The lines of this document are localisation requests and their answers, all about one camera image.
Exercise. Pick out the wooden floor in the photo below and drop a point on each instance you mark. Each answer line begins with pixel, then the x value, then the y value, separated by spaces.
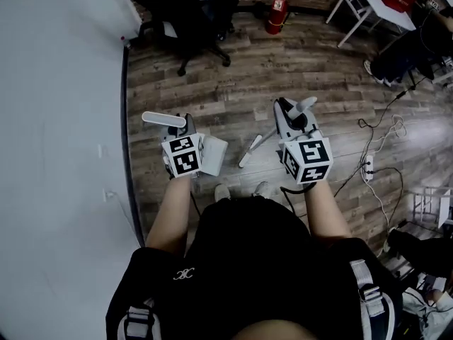
pixel 247 83

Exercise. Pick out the red fire extinguisher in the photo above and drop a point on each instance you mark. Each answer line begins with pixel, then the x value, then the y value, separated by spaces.
pixel 277 14

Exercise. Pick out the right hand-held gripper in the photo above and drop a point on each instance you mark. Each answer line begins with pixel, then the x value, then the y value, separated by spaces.
pixel 311 158

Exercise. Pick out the black office chair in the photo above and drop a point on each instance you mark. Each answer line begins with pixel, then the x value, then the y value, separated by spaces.
pixel 184 16

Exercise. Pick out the white folding stool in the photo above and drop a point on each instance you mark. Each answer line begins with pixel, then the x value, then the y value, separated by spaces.
pixel 437 204

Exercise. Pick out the black baseboard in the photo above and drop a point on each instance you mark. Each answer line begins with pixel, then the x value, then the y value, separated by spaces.
pixel 124 126

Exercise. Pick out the person's shoe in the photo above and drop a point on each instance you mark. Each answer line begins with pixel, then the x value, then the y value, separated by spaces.
pixel 222 192
pixel 262 188

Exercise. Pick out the person's right shoe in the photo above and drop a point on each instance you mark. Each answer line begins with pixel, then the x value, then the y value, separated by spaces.
pixel 262 188

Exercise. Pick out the person's left shoe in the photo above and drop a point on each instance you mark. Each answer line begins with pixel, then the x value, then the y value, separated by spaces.
pixel 222 192

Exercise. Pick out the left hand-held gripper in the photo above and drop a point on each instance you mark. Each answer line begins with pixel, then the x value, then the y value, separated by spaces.
pixel 184 161

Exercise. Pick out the white wall socket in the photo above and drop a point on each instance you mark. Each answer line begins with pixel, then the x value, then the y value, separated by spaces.
pixel 109 195

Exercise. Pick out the person's black shirt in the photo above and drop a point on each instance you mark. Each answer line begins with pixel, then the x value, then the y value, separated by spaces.
pixel 255 260

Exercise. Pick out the white power strip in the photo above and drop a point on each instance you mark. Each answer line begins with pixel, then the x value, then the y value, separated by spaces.
pixel 368 168

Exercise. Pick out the person's right forearm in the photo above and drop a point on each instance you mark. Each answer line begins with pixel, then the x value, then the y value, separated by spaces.
pixel 323 211

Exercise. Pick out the person's left forearm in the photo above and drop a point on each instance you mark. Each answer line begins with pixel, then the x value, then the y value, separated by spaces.
pixel 173 211

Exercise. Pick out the white hand brush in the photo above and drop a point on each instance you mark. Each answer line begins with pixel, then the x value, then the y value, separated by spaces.
pixel 249 152

